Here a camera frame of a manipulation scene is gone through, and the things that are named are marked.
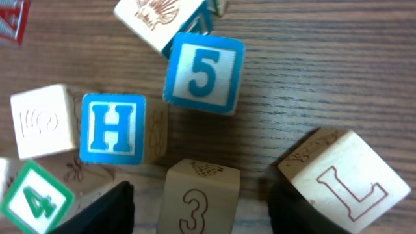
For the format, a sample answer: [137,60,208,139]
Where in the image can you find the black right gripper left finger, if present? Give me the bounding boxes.
[51,181,135,234]

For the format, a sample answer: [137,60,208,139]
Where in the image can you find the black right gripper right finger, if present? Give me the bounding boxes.
[268,181,350,234]

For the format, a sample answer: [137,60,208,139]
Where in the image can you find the white block number 3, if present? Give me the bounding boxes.
[157,159,241,234]

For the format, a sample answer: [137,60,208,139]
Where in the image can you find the white block letter L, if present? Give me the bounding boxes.
[278,128,411,233]

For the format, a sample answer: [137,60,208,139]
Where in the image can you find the green number 4 block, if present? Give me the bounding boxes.
[0,155,116,234]

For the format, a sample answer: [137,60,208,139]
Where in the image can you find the blue H block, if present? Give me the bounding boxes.
[79,93,168,166]

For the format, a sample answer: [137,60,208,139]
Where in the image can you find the white block beside H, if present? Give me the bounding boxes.
[10,84,86,159]

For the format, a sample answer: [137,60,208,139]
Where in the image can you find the blue number 5 block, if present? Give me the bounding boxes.
[162,32,245,116]

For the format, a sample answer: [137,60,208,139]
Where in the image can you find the white block shell picture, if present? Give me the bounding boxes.
[114,0,213,58]

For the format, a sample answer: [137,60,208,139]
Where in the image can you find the red letter block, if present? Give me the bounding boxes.
[1,0,31,44]

